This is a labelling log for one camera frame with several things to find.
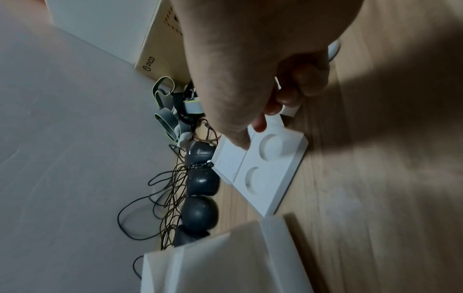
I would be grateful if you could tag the row of black computer mice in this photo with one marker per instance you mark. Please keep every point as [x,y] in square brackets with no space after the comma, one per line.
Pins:
[173,183]

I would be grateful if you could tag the small white box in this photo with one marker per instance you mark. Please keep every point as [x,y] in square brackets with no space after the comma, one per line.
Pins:
[289,111]

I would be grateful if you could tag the white cardboard box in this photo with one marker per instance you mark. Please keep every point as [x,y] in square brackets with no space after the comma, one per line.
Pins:
[217,263]

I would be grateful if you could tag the cardboard box with black print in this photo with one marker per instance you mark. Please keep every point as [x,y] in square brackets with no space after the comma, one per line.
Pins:
[159,43]

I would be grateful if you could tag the white insert tray with holes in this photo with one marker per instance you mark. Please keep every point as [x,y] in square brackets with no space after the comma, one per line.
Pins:
[278,183]

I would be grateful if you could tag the black angular gaming mouse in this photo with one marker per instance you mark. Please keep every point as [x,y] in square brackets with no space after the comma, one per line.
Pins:
[199,153]

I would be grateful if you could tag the plain black computer mouse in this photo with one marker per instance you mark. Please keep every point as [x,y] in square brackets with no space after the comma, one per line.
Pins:
[200,213]
[188,236]
[202,181]

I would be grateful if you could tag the white round puck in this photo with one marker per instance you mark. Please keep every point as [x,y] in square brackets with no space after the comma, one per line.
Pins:
[334,50]

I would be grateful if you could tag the person's right hand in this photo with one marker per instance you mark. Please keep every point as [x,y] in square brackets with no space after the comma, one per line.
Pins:
[246,57]

